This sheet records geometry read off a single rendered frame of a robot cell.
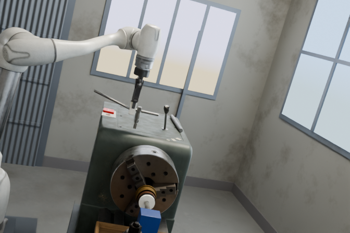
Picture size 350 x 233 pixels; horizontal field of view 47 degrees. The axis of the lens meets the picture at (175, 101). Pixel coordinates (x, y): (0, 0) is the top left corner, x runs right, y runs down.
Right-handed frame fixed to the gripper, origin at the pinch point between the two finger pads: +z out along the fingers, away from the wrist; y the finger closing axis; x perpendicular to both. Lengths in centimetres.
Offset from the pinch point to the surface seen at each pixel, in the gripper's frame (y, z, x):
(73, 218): -33, 83, -16
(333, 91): -132, -22, 178
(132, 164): 26.3, 18.6, 3.7
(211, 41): -239, -34, 85
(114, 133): 5.9, 13.3, -6.1
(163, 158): 23.4, 14.4, 16.9
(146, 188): 33.5, 25.2, 11.0
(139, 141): 6.8, 14.2, 6.7
